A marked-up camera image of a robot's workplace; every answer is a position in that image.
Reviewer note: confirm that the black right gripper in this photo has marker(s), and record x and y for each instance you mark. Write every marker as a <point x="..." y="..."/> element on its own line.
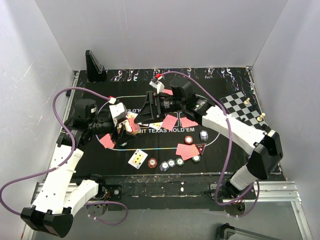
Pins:
<point x="148" y="112"/>

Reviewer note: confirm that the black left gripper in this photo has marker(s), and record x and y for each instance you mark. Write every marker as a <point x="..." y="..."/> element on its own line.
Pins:
<point x="123" y="135"/>

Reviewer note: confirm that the red back cards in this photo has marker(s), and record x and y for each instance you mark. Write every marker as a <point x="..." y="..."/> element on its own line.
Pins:
<point x="107" y="142"/>
<point x="187" y="151"/>

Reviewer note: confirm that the red playing card box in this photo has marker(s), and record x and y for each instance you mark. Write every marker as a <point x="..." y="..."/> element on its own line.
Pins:
<point x="129" y="125"/>

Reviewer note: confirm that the face up card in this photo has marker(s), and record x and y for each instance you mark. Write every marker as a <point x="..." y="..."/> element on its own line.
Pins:
<point x="131" y="115"/>
<point x="156" y="125"/>

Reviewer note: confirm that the red back board card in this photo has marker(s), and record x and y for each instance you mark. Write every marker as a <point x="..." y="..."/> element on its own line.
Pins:
<point x="169" y="122"/>
<point x="187" y="123"/>

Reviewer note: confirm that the three of spades card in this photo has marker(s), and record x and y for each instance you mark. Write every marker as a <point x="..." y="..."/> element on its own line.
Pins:
<point x="137" y="158"/>

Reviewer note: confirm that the red poker chip stack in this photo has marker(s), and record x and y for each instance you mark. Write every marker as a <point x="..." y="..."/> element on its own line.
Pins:
<point x="152" y="163"/>

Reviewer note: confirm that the red chips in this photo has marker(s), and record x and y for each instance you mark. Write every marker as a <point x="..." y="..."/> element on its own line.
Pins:
<point x="188" y="140"/>

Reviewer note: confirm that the blue poker chip stack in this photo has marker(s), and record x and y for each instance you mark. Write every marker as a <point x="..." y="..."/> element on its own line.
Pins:
<point x="164" y="166"/>

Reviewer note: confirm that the blue chips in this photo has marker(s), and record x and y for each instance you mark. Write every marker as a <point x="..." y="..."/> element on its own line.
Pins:
<point x="204" y="136"/>

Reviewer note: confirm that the blue chip aside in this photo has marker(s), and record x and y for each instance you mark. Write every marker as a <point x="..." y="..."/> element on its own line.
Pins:
<point x="171" y="163"/>

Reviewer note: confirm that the green poker chip stack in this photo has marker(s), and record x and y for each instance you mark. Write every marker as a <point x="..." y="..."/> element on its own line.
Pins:
<point x="179" y="161"/>

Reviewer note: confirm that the red triangular acrylic marker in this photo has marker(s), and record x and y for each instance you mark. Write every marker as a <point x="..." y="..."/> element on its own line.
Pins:
<point x="201" y="147"/>

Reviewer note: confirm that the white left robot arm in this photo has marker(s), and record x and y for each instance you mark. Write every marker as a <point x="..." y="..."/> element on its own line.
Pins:
<point x="53" y="209"/>

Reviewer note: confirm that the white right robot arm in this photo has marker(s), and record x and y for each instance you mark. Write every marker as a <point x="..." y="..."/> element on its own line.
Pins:
<point x="264" y="148"/>

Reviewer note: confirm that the black poker table mat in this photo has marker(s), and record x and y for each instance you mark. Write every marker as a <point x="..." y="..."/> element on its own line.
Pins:
<point x="130" y="87"/>

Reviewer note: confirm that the black card shoe stand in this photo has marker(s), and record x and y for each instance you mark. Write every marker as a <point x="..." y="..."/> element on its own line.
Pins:
<point x="96" y="72"/>

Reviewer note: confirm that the black white chess board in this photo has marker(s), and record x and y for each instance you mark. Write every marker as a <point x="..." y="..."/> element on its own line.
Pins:
<point x="235" y="106"/>

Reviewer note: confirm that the black chess piece upper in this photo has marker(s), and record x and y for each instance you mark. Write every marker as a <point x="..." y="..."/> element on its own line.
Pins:
<point x="253" y="108"/>

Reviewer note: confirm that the white chess pawn near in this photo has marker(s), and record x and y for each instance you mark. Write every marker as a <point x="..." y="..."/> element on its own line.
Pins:
<point x="261" y="117"/>

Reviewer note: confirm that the black case bottom corner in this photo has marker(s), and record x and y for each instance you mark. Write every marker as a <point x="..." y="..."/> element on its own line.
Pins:
<point x="228" y="232"/>

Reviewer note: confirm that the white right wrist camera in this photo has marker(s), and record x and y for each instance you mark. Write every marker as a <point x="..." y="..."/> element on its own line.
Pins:
<point x="158" y="85"/>

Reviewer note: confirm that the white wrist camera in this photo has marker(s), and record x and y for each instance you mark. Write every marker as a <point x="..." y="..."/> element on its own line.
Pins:
<point x="118" y="113"/>
<point x="158" y="85"/>

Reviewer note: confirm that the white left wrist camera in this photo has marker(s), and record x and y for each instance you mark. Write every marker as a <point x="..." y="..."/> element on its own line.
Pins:
<point x="118" y="113"/>

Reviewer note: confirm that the black wall clip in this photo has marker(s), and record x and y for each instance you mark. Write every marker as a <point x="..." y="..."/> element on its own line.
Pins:
<point x="68" y="93"/>

